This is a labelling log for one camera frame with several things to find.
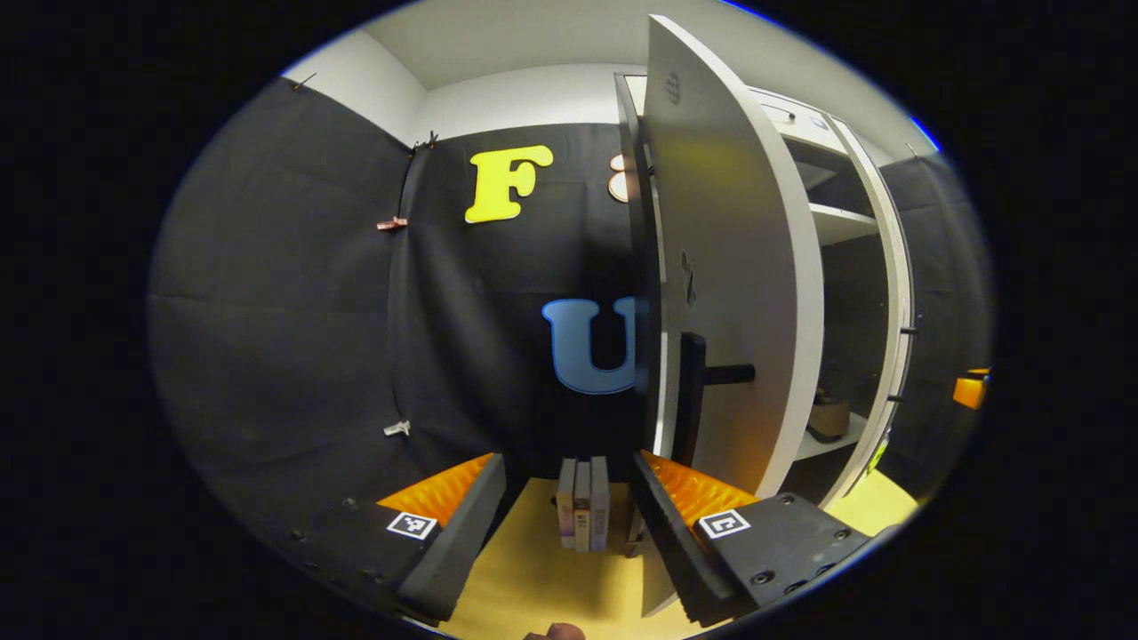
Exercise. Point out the black backdrop cloth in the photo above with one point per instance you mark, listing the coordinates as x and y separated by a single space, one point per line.
947 284
284 311

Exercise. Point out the tan book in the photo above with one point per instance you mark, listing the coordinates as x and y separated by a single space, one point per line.
566 502

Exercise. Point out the white cabinet door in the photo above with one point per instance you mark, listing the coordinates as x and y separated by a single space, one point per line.
738 267
893 293

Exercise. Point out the cream book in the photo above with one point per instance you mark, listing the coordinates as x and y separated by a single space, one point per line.
582 508

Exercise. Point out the white and grey shoe cabinet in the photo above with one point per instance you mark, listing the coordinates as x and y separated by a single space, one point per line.
845 222

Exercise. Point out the brown fuzzy shoe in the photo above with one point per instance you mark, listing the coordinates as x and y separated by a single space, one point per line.
829 418

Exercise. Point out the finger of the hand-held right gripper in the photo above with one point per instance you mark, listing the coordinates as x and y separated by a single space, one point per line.
971 391

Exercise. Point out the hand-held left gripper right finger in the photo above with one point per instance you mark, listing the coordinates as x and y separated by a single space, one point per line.
667 533

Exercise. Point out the black cloth clip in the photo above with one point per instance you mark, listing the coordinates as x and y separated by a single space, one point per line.
425 140

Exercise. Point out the silver cloth clip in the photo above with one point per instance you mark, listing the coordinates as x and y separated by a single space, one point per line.
396 428

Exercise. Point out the copper cloth clip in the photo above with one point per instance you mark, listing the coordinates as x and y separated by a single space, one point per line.
391 223

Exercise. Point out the white cabinet drawer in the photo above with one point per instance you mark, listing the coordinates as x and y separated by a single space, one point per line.
809 114

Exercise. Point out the yellow ribbed object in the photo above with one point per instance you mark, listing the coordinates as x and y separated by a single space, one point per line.
877 458

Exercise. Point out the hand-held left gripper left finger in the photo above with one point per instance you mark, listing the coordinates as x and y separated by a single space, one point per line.
462 533

